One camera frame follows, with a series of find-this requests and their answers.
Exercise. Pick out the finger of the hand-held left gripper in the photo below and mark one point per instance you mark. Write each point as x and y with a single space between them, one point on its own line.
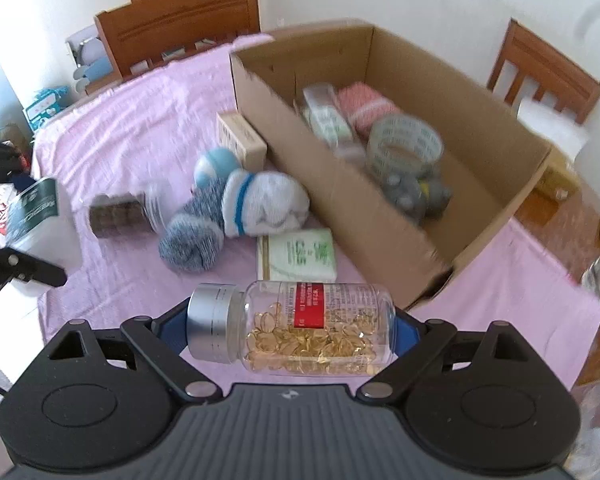
0 160
25 267

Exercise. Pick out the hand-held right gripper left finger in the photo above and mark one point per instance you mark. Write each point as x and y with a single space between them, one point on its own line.
172 332

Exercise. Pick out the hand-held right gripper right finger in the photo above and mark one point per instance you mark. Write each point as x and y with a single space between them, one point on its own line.
405 332

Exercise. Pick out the white jar with green label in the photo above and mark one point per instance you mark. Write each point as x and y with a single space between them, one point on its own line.
40 225

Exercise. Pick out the capsule bottle with silver cap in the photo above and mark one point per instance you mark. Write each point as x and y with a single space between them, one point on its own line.
325 330

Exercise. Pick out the blue-grey knitted sock roll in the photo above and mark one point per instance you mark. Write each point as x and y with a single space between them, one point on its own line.
192 230

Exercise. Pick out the clear jar with brown contents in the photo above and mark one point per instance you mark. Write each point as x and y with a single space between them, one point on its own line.
117 217

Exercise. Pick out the cardboard box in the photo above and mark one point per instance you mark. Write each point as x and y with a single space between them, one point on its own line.
360 220

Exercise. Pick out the green and white carton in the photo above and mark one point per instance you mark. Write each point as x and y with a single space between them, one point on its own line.
300 255
330 122

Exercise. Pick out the grey elephant toy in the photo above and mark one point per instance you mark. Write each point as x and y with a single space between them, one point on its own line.
410 195

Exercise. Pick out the white sock with blue stripe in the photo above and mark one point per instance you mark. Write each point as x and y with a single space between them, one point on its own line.
265 205

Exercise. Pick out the blue figurine toy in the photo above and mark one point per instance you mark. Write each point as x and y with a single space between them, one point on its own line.
215 165

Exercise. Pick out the clear tape roll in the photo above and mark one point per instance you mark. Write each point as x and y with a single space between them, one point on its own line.
405 137

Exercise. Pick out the small cream box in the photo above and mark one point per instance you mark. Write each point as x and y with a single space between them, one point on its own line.
242 140

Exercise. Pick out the pink knitted sock roll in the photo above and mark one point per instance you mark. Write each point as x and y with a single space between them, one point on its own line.
367 105

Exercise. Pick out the clear plastic jar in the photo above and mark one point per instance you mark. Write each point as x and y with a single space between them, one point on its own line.
320 94

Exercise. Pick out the teal patterned box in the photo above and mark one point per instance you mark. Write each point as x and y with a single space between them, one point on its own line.
47 107

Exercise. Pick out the white and blue appliance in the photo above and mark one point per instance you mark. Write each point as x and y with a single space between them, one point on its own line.
90 55

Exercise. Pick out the pink towel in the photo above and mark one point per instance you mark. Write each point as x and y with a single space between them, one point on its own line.
145 125

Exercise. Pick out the wooden chair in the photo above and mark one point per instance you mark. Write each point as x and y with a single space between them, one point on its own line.
180 20
545 65

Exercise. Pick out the tissue box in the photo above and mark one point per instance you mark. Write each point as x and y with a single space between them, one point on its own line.
555 160

